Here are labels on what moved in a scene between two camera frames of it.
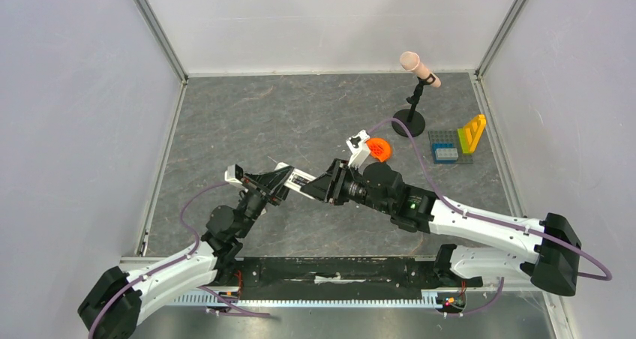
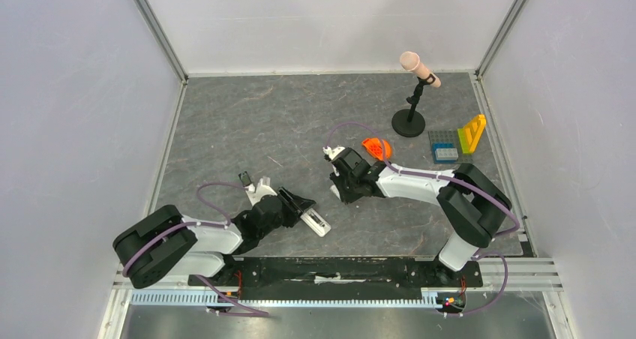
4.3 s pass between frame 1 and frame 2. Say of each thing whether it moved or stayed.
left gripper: moved
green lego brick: stayed
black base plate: stayed
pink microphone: stayed
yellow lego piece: stayed
